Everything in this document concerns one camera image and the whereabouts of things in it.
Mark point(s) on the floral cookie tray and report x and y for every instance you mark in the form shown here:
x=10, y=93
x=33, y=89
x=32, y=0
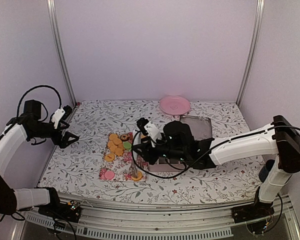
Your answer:
x=118, y=159

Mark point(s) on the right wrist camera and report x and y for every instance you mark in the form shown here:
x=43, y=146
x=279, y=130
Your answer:
x=150, y=130

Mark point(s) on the front aluminium rail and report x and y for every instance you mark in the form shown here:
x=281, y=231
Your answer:
x=111, y=220

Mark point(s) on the green sandwich cookie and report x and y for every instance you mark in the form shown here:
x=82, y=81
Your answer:
x=127, y=145

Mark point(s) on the compartment tin box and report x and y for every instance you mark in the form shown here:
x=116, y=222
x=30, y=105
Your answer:
x=166, y=165

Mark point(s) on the left aluminium post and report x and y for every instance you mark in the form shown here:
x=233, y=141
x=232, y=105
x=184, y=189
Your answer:
x=52, y=13

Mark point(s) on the pink round cookie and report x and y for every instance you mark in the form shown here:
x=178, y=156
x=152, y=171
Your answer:
x=109, y=175

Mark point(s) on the round cream sandwich cookie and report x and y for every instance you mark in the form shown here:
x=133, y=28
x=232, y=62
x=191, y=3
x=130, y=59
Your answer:
x=138, y=177

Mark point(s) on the floral tablecloth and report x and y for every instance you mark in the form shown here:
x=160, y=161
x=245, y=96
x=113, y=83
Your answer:
x=75, y=169

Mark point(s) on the pink plate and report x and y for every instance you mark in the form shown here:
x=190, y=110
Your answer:
x=174, y=105

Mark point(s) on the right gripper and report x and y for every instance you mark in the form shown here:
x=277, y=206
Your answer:
x=146, y=152

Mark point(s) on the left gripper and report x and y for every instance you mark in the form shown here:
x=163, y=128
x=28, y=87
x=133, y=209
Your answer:
x=63, y=142

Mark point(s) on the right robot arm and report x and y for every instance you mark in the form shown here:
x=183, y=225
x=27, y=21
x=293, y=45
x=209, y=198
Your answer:
x=177, y=142

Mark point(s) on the right aluminium post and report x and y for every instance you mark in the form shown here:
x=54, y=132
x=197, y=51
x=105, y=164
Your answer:
x=260, y=4

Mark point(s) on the dark blue cup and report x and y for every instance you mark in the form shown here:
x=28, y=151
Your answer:
x=265, y=170

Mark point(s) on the metal tin lid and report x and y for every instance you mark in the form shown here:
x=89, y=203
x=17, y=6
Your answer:
x=201, y=127

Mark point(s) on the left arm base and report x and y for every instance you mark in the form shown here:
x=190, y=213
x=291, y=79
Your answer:
x=70, y=211

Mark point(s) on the metal tongs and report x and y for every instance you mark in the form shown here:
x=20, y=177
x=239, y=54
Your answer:
x=133, y=169

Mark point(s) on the aluminium post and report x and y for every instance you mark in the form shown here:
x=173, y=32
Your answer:
x=260, y=4
x=52, y=13

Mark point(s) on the chocolate sprinkle donut cookie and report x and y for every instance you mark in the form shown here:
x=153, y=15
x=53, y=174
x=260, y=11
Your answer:
x=125, y=137

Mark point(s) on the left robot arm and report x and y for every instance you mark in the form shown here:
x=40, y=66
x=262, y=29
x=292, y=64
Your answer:
x=28, y=125

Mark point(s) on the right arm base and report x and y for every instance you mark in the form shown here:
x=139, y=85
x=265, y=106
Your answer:
x=252, y=211

